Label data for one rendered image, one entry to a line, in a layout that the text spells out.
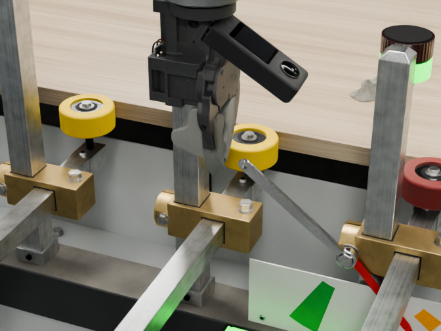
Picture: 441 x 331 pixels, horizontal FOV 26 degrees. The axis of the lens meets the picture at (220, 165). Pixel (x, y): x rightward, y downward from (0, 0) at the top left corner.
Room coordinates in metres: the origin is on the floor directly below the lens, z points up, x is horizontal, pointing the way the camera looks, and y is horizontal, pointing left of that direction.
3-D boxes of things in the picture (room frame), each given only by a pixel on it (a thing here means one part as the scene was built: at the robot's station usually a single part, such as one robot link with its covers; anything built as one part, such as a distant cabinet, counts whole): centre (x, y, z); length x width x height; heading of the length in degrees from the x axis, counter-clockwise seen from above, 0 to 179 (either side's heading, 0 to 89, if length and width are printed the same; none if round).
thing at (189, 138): (0.95, 0.03, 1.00); 0.06 x 0.03 x 0.09; 68
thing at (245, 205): (1.03, -0.03, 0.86); 0.02 x 0.02 x 0.01
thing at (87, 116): (1.24, 0.19, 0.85); 0.08 x 0.08 x 0.11
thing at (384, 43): (1.01, -0.21, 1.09); 0.06 x 0.06 x 0.02
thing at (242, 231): (1.05, 0.02, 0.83); 0.13 x 0.06 x 0.05; 68
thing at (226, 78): (0.97, 0.03, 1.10); 0.09 x 0.08 x 0.12; 68
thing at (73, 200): (1.15, 0.25, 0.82); 0.13 x 0.06 x 0.05; 68
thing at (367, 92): (1.29, -0.24, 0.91); 0.09 x 0.07 x 0.02; 151
